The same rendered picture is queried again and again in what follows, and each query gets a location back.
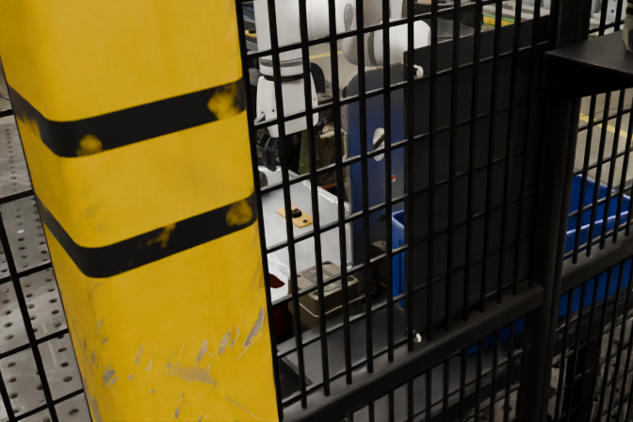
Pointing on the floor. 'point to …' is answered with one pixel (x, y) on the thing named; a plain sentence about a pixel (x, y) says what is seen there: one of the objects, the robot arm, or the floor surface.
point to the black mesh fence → (564, 127)
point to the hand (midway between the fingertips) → (292, 157)
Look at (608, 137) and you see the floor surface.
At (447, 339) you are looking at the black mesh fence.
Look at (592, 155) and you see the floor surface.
